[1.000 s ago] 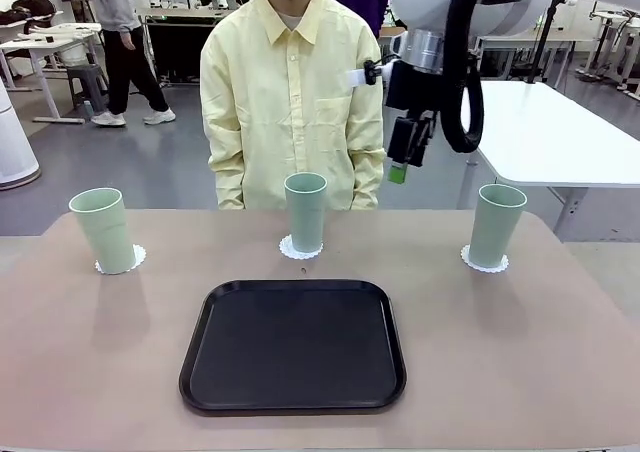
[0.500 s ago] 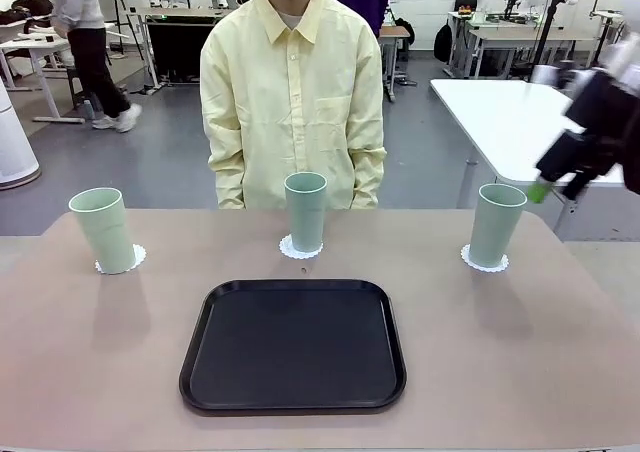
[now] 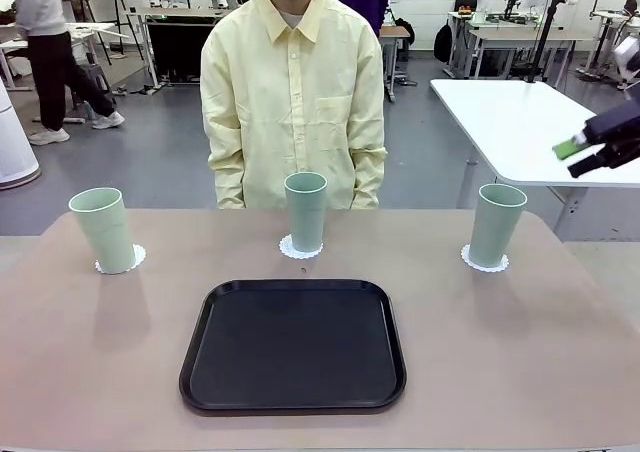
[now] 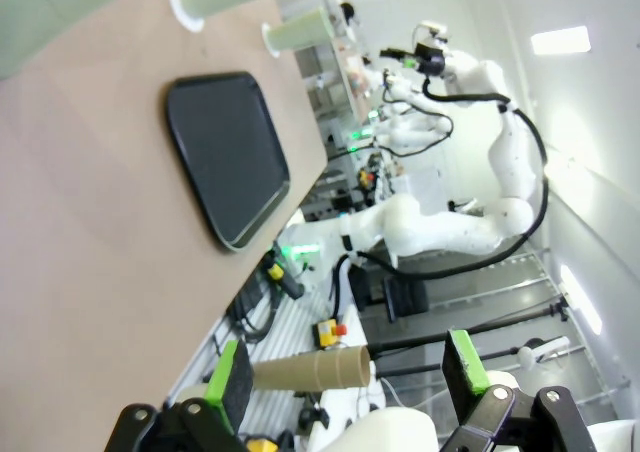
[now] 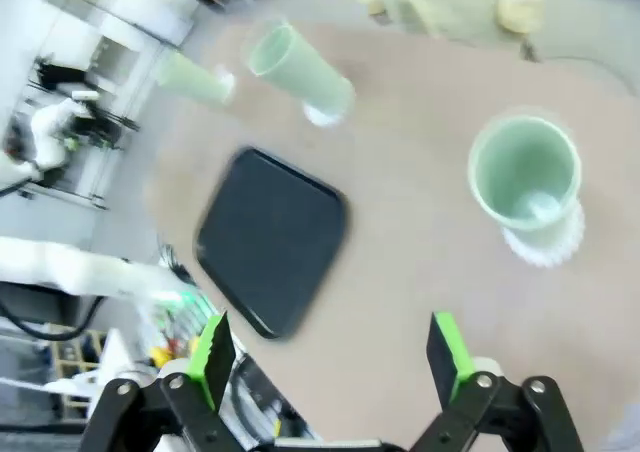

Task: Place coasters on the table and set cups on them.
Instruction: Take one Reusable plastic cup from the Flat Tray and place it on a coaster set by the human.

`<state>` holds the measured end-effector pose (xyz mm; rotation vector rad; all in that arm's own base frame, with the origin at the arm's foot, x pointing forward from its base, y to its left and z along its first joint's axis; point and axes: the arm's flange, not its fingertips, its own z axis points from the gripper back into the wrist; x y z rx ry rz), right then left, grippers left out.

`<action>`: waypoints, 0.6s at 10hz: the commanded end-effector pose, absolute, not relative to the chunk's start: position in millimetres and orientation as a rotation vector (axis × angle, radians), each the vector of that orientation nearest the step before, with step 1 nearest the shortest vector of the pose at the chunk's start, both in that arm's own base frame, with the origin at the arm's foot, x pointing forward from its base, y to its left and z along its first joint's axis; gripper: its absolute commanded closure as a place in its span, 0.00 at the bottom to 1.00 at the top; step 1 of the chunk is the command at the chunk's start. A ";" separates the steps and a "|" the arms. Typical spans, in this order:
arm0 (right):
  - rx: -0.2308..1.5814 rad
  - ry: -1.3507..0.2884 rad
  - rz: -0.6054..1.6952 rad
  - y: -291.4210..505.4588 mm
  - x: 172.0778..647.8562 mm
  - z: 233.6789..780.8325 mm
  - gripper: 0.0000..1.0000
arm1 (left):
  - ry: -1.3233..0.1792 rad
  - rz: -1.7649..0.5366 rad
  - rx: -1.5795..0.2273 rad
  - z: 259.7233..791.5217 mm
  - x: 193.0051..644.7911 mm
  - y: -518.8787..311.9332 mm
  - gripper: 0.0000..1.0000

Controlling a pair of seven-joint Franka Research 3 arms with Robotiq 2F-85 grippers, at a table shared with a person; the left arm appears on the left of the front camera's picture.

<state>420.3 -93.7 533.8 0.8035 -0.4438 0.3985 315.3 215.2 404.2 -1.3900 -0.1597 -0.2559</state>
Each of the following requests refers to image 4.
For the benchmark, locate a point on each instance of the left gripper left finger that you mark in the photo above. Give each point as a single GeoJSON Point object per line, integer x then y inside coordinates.
{"type": "Point", "coordinates": [230, 377]}

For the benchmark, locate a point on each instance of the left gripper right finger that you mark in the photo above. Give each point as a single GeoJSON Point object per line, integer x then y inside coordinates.
{"type": "Point", "coordinates": [465, 367]}

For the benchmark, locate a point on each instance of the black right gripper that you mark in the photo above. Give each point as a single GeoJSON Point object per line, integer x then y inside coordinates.
{"type": "Point", "coordinates": [430, 58]}

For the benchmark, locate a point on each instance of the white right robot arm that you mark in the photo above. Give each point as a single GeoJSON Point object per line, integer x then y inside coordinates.
{"type": "Point", "coordinates": [515, 172]}

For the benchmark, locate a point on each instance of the white neighbouring robot arm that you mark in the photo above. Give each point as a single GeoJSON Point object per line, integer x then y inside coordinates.
{"type": "Point", "coordinates": [405, 132]}

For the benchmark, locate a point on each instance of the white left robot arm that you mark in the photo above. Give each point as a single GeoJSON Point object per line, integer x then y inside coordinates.
{"type": "Point", "coordinates": [390, 432]}

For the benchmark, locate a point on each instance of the white plastic knob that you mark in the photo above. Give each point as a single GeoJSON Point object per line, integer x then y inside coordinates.
{"type": "Point", "coordinates": [542, 349]}

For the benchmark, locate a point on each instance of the brown cardboard tube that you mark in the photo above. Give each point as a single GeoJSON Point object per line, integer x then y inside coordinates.
{"type": "Point", "coordinates": [315, 369]}

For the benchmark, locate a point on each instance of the grey slotted aluminium platform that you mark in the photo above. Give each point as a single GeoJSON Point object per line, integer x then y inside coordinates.
{"type": "Point", "coordinates": [300, 322]}

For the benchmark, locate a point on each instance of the yellow emergency stop box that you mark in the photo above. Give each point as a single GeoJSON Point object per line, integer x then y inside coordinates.
{"type": "Point", "coordinates": [327, 332]}

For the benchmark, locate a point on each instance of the ceiling light panel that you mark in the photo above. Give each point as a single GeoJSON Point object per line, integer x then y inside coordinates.
{"type": "Point", "coordinates": [560, 39]}

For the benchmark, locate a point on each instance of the black plastic serving tray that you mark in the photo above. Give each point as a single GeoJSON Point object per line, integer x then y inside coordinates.
{"type": "Point", "coordinates": [225, 157]}

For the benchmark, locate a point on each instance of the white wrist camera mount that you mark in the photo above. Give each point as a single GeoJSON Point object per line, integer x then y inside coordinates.
{"type": "Point", "coordinates": [431, 26]}

